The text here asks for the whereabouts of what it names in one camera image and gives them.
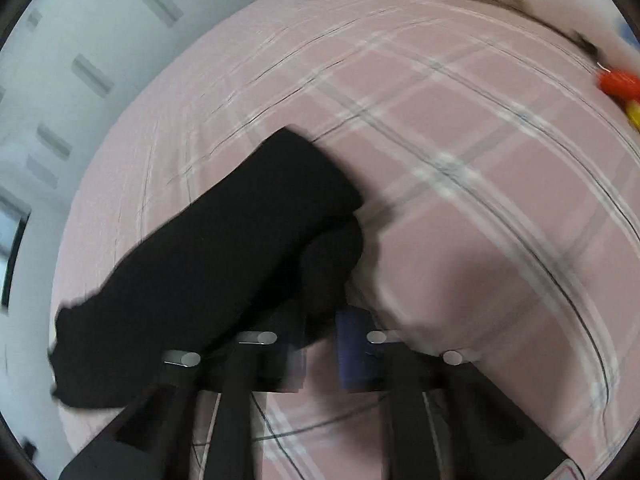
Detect white pillow with heart print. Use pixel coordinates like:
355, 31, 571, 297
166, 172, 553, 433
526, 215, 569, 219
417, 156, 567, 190
405, 0, 640, 61

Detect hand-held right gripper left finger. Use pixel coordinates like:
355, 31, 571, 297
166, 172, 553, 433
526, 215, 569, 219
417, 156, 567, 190
59, 310, 307, 480

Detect pink plaid bed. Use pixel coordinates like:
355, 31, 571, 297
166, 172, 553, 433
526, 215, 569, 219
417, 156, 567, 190
50, 0, 640, 480

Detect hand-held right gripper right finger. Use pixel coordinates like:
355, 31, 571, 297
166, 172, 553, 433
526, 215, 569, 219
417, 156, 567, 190
336, 309, 587, 480

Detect black pants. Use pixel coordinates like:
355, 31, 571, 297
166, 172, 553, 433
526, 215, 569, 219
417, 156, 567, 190
48, 127, 365, 409

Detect orange and yellow toy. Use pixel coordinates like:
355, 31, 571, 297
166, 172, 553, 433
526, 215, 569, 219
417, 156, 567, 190
595, 62, 640, 133

